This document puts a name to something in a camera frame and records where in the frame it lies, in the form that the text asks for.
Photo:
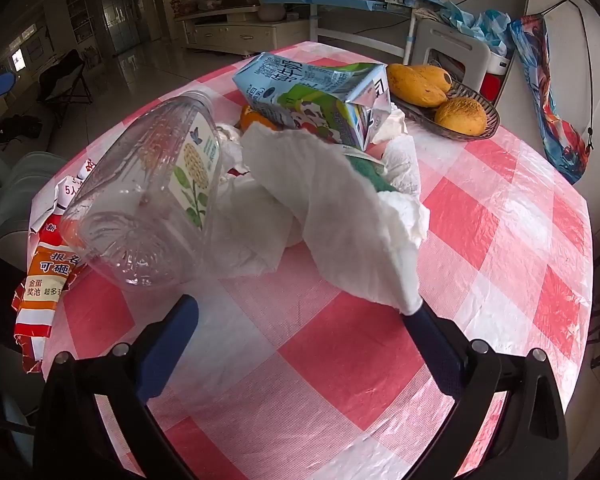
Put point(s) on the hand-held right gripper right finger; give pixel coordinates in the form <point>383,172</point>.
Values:
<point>432,352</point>

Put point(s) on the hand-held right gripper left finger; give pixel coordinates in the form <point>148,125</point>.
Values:
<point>170,345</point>

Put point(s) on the red white snack wrapper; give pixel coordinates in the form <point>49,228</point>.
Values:
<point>40,280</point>

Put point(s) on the clear plastic bottle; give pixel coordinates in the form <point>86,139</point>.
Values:
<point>145,160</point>

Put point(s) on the large white paper towel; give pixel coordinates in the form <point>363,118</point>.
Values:
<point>330,200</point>

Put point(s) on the black shoes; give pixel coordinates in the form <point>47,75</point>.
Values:
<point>10,130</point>

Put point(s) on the black folding chair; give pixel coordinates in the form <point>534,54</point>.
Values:
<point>65,75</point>

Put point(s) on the pale green chair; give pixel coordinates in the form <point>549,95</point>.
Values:
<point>25,185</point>

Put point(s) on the pink checked tablecloth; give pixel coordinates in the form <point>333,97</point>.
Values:
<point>330,360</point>

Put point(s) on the crumpled white tissue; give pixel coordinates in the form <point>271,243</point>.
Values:
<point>250,240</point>

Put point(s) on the glass door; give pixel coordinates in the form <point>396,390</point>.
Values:
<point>120,15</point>

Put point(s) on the yellow mango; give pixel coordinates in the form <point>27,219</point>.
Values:
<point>437,74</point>
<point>460,116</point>
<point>410,87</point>

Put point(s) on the orange peel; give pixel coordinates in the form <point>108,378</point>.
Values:
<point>257,120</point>

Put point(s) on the cream low cabinet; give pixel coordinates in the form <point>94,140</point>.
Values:
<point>240,35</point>

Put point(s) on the woven fruit basket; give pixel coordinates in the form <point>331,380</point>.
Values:
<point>461,91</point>

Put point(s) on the red white appliance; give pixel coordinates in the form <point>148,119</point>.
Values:
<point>495,65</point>

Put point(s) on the blue green milk carton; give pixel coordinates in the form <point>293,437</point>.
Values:
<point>305,80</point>

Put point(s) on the colourful printed bag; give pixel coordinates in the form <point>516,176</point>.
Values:
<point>535,70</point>

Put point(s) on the white plastic stool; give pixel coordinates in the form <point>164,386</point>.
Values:
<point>450,40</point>

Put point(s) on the blue study desk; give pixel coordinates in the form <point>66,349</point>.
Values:
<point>330,2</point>

